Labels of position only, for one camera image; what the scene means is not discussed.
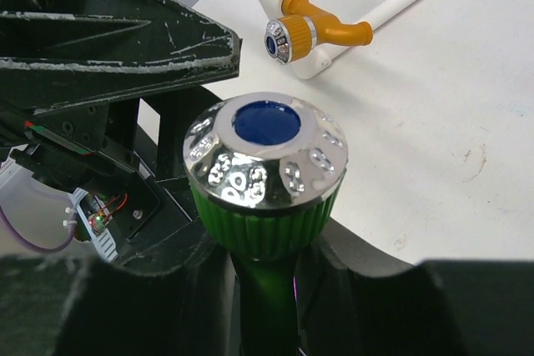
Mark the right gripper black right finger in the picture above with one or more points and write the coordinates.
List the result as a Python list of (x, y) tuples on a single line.
[(354, 299)]

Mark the orange water faucet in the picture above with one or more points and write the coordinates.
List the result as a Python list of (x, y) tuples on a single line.
[(303, 26)]

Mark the left white cable duct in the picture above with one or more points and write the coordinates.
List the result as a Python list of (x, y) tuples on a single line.
[(104, 244)]

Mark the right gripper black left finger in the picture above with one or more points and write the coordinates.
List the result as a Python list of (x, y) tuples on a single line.
[(173, 297)]

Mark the green water faucet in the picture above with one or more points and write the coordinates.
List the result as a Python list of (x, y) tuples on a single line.
[(265, 170)]

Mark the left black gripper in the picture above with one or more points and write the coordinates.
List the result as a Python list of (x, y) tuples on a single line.
[(75, 54)]

